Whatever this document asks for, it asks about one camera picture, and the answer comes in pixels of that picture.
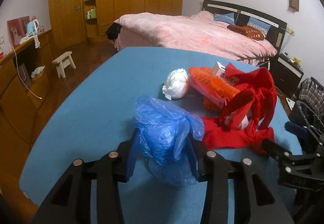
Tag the blue plastic bag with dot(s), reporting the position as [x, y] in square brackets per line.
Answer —
[163, 131]

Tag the blue table mat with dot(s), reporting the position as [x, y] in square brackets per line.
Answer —
[97, 116]

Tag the wooden side desk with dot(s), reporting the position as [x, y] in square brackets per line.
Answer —
[25, 72]

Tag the blue pillow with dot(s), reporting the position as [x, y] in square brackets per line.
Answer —
[259, 25]
[225, 18]

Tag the plaid shirt on chair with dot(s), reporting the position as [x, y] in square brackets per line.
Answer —
[311, 92]

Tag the dark wooden headboard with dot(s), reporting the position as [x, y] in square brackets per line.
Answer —
[242, 15]

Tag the red knitted cloth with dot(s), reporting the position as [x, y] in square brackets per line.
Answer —
[245, 121]

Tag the bed with pink duvet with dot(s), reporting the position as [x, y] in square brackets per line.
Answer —
[198, 33]

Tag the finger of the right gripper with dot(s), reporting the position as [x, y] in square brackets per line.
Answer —
[308, 136]
[281, 154]

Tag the orange bristly mat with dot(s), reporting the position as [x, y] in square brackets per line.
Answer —
[215, 90]

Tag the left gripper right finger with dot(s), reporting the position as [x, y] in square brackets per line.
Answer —
[194, 155]

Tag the white plastic bag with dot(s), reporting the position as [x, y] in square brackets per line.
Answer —
[176, 84]

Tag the left blue pillow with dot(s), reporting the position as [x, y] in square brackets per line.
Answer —
[225, 18]

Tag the brown dotted pillow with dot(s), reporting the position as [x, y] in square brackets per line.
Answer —
[247, 31]

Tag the red gift bag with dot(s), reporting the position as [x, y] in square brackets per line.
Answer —
[17, 29]

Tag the small white carton box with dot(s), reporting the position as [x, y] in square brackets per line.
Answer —
[218, 69]

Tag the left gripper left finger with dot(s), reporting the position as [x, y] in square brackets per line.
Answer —
[132, 153]

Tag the small white stool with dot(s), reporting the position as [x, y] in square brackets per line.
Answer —
[62, 62]

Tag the right wall lamp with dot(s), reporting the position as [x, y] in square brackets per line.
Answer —
[294, 5]

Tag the black lined trash bin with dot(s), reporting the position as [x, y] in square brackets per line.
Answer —
[303, 115]

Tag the yellow plush toy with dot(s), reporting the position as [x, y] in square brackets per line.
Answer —
[296, 61]

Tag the black white nightstand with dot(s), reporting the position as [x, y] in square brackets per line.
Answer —
[286, 74]

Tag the right blue pillow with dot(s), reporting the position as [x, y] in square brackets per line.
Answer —
[259, 25]

